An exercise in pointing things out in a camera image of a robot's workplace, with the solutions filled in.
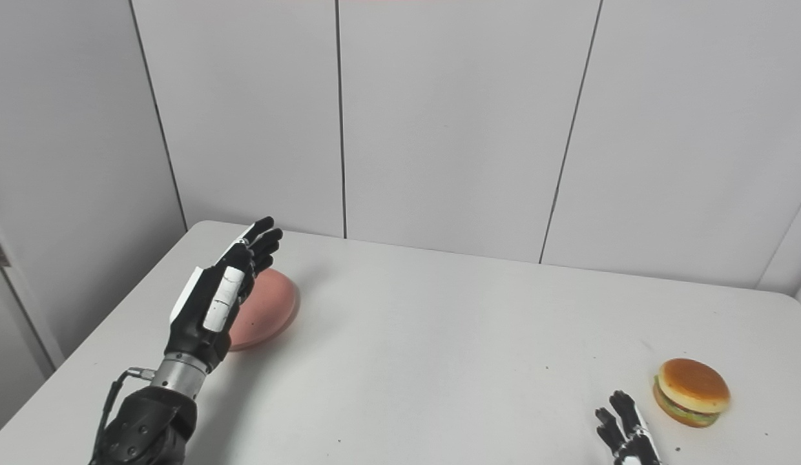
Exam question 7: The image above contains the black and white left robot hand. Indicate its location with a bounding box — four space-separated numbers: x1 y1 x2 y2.
163 216 284 374

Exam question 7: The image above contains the pink round plate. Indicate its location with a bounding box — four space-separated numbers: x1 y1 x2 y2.
227 268 302 351

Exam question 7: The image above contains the toy hamburger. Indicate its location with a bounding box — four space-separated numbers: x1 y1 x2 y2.
653 358 731 428

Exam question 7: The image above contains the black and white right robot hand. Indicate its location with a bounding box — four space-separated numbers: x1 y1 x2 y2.
595 390 663 465

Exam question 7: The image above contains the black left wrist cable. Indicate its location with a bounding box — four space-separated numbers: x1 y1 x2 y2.
90 367 157 465

